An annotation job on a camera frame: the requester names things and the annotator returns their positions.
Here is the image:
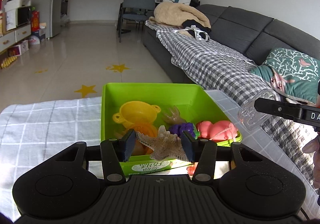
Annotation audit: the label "orange toy pot lid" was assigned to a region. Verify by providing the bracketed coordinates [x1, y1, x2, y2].
[120, 122, 158, 156]

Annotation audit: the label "pink toy pig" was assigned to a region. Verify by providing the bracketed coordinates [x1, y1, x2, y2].
[196, 121, 238, 143]

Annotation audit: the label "purple toy grapes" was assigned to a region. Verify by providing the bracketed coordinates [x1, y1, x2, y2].
[169, 123, 200, 139]

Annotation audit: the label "beige starfish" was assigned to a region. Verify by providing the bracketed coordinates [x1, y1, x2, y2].
[136, 125, 188, 162]

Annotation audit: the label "yellow toy pot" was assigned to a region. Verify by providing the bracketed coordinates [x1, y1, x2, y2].
[112, 101, 161, 129]

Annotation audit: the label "amber rubber hand toy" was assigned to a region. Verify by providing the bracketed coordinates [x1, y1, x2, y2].
[162, 106, 187, 125]

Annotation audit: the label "clear plastic case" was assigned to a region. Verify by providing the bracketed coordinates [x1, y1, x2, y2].
[238, 89, 281, 131]

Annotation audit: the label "person's right hand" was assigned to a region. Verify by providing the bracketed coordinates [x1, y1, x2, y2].
[302, 136, 320, 189]

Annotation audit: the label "teal patterned cushion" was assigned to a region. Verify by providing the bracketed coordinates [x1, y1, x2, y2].
[251, 48, 319, 105]

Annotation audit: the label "green plastic storage bin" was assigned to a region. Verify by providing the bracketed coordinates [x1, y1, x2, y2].
[100, 82, 243, 176]

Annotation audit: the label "grey plaid sofa cover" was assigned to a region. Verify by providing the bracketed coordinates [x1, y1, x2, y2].
[143, 21, 316, 186]

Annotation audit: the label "grey checked table cloth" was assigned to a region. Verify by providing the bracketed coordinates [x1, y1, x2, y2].
[1, 90, 304, 221]

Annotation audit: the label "dark grey sofa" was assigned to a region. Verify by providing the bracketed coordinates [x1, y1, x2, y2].
[142, 4, 319, 84]

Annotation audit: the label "black white garment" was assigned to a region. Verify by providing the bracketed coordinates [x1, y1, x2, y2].
[182, 20, 212, 42]

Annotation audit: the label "beige folded blanket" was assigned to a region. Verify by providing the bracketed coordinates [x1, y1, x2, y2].
[149, 2, 211, 28]

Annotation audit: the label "grey chair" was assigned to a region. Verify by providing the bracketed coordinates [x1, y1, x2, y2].
[117, 0, 156, 42]

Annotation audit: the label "red gift box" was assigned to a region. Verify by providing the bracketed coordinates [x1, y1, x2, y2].
[31, 10, 40, 32]

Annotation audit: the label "white tv cabinet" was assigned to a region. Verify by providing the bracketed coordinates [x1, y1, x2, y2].
[1, 23, 31, 62]

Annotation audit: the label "microwave oven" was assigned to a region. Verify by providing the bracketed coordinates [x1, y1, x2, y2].
[6, 7, 31, 31]

